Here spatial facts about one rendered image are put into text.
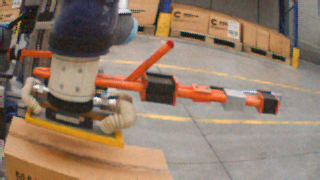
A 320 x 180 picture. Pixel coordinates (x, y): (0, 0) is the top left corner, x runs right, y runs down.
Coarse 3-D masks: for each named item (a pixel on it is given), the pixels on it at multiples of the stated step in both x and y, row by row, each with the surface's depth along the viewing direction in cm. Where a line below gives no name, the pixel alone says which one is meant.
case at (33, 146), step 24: (24, 120) 183; (24, 144) 160; (48, 144) 169; (72, 144) 177; (96, 144) 184; (24, 168) 148; (48, 168) 149; (72, 168) 156; (96, 168) 162; (120, 168) 168; (144, 168) 172
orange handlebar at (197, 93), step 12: (36, 72) 159; (48, 72) 160; (96, 84) 163; (108, 84) 163; (120, 84) 163; (132, 84) 164; (180, 84) 170; (192, 84) 171; (180, 96) 166; (192, 96) 166; (204, 96) 166; (216, 96) 167; (252, 96) 173
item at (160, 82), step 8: (144, 72) 168; (152, 72) 171; (144, 80) 163; (152, 80) 167; (160, 80) 168; (168, 80) 169; (176, 80) 166; (144, 88) 163; (152, 88) 162; (160, 88) 163; (168, 88) 163; (176, 88) 164; (144, 96) 164; (152, 96) 163; (160, 96) 163; (168, 96) 164; (176, 96) 164; (168, 104) 164
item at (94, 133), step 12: (48, 108) 156; (36, 120) 151; (48, 120) 153; (60, 120) 157; (84, 120) 158; (60, 132) 153; (72, 132) 153; (84, 132) 155; (96, 132) 156; (120, 132) 163; (108, 144) 155; (120, 144) 155
